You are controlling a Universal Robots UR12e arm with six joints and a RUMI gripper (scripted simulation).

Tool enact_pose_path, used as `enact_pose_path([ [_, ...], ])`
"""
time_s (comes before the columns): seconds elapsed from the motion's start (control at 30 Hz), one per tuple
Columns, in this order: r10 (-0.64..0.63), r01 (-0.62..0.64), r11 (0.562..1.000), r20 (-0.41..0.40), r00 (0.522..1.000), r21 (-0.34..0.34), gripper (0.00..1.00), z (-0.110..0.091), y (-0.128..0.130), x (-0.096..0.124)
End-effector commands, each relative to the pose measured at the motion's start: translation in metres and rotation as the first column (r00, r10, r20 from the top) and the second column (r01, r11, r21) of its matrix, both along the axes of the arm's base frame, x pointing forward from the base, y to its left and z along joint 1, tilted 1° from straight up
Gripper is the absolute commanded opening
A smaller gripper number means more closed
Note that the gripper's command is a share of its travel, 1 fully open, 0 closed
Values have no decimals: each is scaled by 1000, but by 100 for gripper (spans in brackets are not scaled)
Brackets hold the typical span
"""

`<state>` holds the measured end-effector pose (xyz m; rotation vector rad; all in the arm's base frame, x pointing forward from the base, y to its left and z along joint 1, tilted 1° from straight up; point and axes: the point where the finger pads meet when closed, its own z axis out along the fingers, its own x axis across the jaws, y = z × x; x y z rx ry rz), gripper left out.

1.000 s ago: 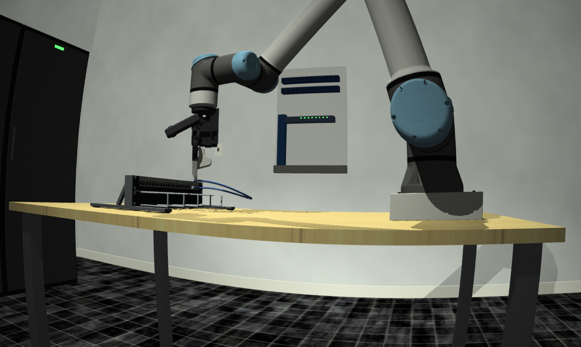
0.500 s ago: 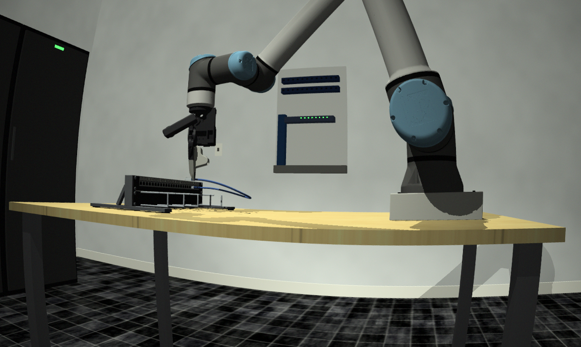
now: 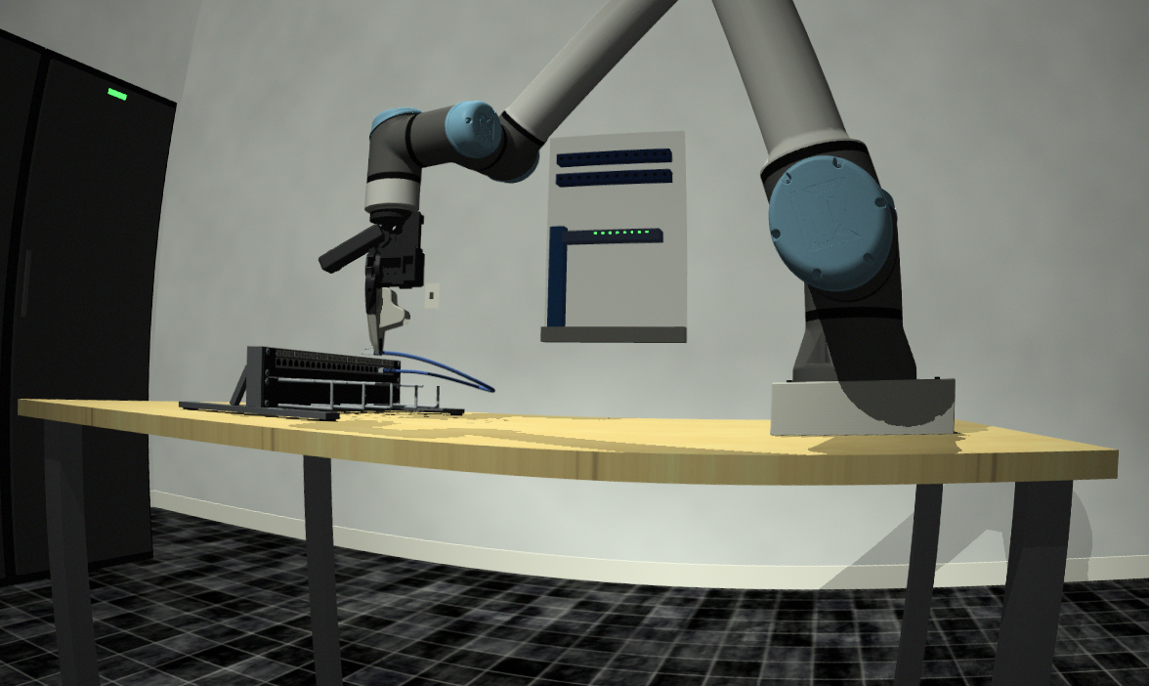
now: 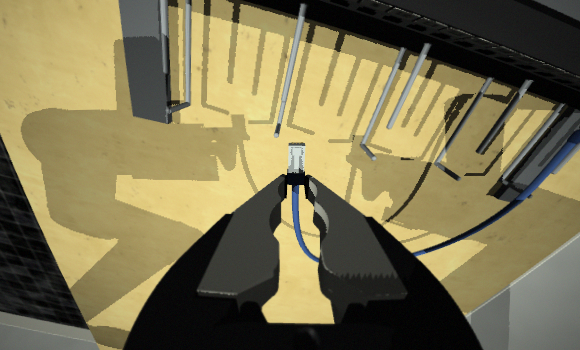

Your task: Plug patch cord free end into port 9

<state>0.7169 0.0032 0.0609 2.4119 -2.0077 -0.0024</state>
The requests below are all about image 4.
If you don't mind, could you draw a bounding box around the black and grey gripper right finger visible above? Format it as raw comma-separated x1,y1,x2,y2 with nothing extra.
304,175,483,350

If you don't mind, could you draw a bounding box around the blue network cable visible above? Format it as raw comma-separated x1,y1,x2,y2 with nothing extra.
292,129,580,263

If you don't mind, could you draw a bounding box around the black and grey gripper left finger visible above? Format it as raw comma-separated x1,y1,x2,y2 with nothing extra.
123,174,287,350

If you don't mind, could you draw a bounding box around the network cable plug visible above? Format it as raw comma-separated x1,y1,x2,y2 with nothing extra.
287,142,305,185

